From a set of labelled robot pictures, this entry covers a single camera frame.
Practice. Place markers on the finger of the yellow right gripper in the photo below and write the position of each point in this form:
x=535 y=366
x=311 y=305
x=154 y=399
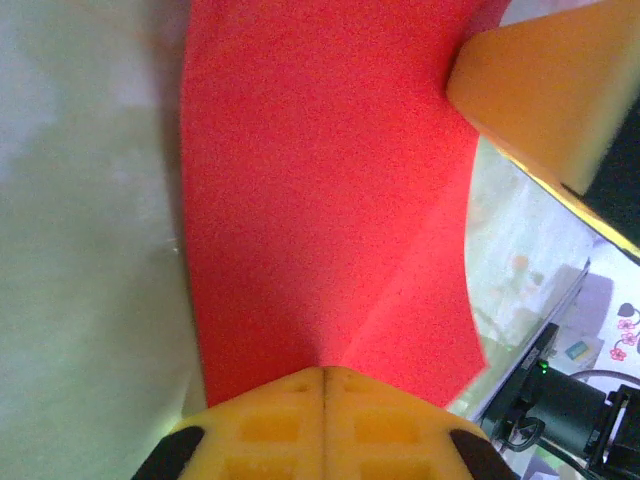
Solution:
x=540 y=85

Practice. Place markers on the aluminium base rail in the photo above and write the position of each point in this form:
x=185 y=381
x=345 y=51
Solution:
x=530 y=345

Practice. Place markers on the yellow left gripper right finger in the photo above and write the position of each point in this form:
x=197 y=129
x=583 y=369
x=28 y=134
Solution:
x=390 y=435

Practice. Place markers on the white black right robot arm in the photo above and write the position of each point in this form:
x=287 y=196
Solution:
x=565 y=410

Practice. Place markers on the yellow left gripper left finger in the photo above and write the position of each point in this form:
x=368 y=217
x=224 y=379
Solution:
x=260 y=435

